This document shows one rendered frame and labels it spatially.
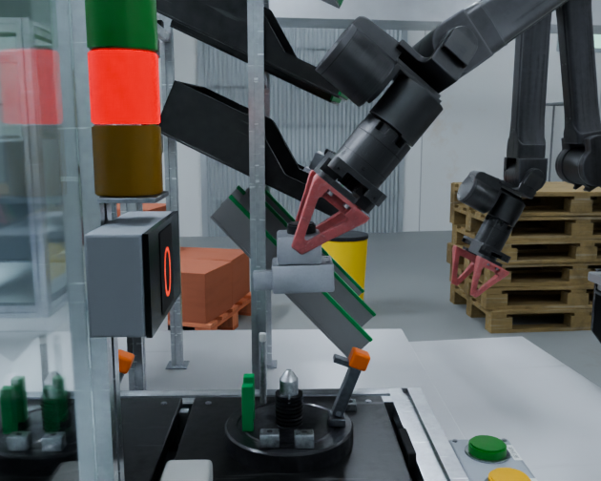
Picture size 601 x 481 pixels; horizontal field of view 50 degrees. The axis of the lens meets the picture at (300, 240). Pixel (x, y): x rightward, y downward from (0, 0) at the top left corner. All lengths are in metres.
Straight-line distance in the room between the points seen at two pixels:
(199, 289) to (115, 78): 3.51
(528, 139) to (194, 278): 2.89
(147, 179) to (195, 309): 3.53
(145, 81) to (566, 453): 0.78
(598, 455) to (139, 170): 0.78
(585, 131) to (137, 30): 1.05
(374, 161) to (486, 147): 8.14
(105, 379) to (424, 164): 8.06
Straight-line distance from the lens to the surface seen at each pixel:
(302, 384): 1.19
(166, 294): 0.49
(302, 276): 0.67
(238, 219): 0.91
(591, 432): 1.11
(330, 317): 0.91
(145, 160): 0.47
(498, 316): 4.42
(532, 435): 1.06
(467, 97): 8.68
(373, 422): 0.79
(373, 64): 0.65
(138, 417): 0.82
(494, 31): 0.75
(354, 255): 4.49
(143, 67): 0.47
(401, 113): 0.66
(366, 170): 0.65
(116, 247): 0.44
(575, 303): 4.63
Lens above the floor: 1.31
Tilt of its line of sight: 10 degrees down
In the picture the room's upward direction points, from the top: straight up
